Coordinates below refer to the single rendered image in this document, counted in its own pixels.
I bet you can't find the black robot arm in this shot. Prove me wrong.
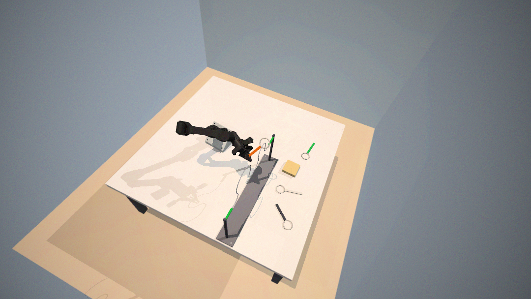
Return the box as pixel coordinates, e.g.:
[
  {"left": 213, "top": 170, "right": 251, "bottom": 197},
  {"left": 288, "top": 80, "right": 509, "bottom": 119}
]
[{"left": 176, "top": 121, "right": 254, "bottom": 146}]

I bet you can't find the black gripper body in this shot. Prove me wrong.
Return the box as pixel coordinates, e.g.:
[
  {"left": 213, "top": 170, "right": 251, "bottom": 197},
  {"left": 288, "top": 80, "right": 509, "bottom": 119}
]
[{"left": 232, "top": 138, "right": 253, "bottom": 155}]

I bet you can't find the tan square block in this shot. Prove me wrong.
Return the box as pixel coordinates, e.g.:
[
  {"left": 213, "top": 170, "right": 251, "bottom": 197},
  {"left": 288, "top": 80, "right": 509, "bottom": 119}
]
[{"left": 282, "top": 160, "right": 300, "bottom": 177}]

